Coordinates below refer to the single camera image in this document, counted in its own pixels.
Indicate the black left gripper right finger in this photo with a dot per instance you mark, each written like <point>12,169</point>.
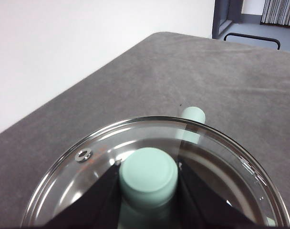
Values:
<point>207,207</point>

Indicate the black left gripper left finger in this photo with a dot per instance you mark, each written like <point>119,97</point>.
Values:
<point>97,205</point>

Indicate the glass lid with mint knob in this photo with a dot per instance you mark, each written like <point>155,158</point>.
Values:
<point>147,171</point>

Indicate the grey slatted window blind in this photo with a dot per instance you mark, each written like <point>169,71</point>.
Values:
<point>278,12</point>

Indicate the black metal tube frame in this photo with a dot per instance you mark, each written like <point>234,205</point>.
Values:
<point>250,36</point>

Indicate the dark grey door frame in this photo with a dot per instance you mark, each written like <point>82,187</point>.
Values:
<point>224,14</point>

